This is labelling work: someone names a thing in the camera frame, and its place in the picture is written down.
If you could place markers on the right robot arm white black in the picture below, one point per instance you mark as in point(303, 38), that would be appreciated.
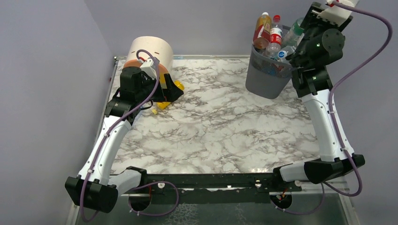
point(313, 87)

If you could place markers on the clear bottle small label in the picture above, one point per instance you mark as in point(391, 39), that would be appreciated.
point(284, 53)

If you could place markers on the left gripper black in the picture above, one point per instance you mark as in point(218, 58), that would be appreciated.
point(167, 86)

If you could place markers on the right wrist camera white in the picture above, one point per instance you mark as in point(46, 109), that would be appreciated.
point(336, 15)

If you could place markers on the yellow drink bottle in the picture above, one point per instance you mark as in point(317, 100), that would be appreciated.
point(177, 90)

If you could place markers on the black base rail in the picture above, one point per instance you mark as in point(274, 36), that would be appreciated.
point(213, 188)

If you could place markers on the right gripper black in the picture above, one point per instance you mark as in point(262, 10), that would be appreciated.
point(296, 62)

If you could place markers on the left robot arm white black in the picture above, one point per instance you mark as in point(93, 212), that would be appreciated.
point(94, 188)

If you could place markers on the green plastic bottle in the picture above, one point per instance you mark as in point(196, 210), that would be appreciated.
point(292, 37)

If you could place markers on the grey mesh waste bin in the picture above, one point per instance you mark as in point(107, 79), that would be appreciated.
point(266, 77)

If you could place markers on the clear bottle red label front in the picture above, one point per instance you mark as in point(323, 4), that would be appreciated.
point(276, 38)

